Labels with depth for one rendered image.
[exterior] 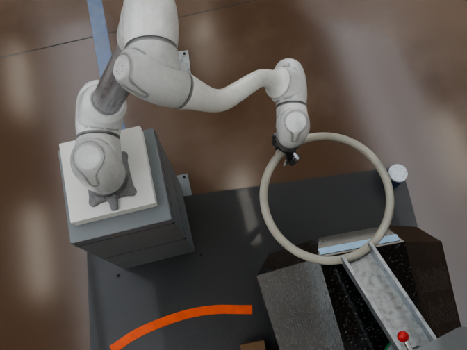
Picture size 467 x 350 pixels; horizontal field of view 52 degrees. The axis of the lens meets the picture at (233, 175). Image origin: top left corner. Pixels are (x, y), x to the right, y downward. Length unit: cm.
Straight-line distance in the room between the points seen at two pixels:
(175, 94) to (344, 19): 218
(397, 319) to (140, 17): 122
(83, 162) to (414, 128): 197
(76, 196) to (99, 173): 29
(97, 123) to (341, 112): 164
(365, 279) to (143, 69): 105
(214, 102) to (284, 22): 195
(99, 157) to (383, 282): 105
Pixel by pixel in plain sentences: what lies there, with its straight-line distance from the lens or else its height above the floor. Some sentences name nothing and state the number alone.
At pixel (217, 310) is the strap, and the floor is 2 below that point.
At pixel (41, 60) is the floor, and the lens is 331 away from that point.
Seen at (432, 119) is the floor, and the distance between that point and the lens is 303.
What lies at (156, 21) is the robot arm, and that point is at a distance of 121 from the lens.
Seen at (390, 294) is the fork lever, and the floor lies 92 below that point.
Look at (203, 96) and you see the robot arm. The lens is 125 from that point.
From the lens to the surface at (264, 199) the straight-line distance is 172.
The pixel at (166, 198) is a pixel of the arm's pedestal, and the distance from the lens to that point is 188.
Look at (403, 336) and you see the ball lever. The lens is 148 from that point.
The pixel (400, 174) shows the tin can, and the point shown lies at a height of 15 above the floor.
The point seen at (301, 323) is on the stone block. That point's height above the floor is 69.
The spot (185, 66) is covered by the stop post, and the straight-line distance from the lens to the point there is 303.
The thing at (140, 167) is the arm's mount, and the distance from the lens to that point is 188.
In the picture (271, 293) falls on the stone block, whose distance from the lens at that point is 198.
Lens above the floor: 258
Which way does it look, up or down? 72 degrees down
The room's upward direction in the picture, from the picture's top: 6 degrees counter-clockwise
